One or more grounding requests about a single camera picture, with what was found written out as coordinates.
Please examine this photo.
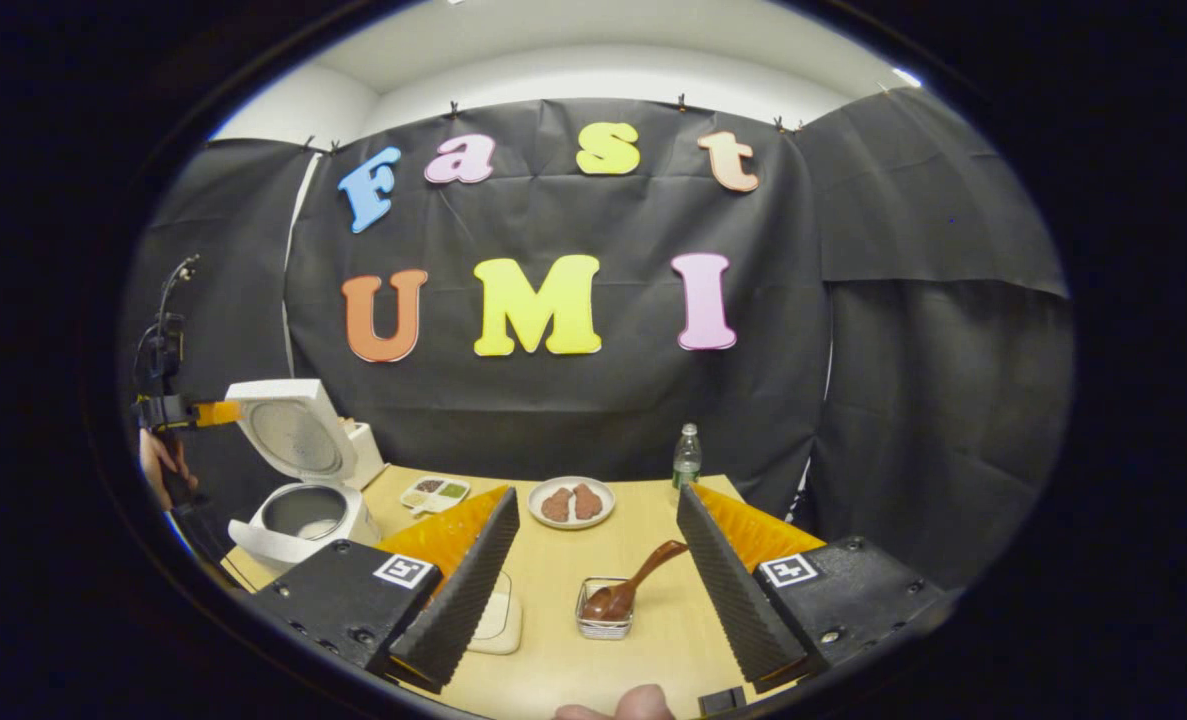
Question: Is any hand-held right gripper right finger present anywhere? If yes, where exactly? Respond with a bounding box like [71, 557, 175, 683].
[675, 482, 944, 696]

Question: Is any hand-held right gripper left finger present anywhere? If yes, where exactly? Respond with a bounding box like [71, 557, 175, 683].
[248, 486, 522, 696]

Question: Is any clear rice container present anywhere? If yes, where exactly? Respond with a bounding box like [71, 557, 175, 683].
[468, 570, 524, 656]

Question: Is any white rice cooker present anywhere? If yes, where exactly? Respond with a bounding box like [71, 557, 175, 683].
[225, 378, 386, 576]

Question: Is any brown wooden spoon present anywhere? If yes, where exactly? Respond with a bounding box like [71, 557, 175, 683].
[581, 540, 690, 623]

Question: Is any metal wire chopstick holder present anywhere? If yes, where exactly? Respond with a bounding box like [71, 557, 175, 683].
[575, 577, 636, 641]

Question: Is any white sectioned condiment dish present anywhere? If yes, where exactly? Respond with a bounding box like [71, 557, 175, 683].
[399, 476, 471, 516]

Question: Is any white round plate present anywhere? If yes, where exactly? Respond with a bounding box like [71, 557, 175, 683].
[528, 476, 616, 530]

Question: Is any black backdrop cloth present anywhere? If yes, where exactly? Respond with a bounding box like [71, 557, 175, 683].
[118, 85, 1076, 591]

